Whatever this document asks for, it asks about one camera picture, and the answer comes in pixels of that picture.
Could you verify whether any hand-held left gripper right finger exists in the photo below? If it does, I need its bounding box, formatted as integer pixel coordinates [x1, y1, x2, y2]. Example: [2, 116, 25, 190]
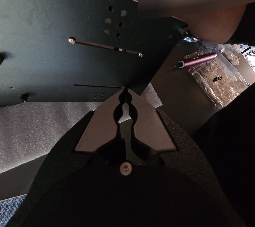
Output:
[127, 89, 177, 152]

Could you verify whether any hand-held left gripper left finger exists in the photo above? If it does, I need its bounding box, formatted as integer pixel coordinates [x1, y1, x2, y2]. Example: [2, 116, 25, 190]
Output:
[75, 89, 126, 153]

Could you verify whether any blue toy robot arm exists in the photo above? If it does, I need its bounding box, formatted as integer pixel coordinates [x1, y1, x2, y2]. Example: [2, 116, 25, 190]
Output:
[0, 0, 188, 108]

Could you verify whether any person's right forearm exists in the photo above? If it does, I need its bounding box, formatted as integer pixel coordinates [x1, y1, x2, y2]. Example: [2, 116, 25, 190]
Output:
[179, 4, 247, 45]

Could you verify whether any dark grey desk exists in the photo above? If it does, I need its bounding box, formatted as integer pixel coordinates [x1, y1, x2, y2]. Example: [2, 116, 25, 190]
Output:
[0, 40, 251, 200]

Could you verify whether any white foam sheet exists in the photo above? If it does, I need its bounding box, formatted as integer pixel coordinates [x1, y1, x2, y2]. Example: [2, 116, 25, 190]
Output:
[0, 83, 163, 174]

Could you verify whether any pile of clear plastic bags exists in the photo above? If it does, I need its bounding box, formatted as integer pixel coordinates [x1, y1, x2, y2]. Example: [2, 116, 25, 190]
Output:
[183, 38, 255, 109]

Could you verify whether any dark red screwdriver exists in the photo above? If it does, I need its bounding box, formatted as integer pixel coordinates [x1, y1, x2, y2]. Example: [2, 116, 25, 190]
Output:
[170, 52, 217, 70]

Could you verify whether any dark foil bag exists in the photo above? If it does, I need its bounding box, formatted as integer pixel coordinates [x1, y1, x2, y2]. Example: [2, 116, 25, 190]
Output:
[181, 31, 200, 42]

